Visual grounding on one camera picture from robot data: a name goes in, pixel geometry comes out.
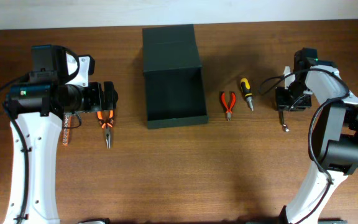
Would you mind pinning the yellow black stubby screwdriver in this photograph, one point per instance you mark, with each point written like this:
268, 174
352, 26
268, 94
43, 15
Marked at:
246, 91

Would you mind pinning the orange black long-nose pliers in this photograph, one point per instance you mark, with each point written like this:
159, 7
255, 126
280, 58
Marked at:
106, 125

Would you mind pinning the black open cardboard box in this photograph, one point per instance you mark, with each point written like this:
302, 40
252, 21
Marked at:
174, 90

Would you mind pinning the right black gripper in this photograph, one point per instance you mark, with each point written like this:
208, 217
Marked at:
281, 103

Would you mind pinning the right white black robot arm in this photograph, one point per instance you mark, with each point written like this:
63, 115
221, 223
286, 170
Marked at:
332, 135

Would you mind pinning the orange socket bit rail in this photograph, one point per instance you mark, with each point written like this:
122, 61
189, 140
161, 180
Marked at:
66, 129

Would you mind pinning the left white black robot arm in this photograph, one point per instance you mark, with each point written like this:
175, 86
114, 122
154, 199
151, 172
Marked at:
37, 106

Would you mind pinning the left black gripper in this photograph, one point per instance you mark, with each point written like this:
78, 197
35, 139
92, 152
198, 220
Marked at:
100, 103

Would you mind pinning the silver offset ring wrench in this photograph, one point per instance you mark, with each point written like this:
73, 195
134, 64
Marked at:
282, 121

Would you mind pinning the small red cutting pliers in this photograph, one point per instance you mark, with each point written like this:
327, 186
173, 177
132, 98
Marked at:
228, 105

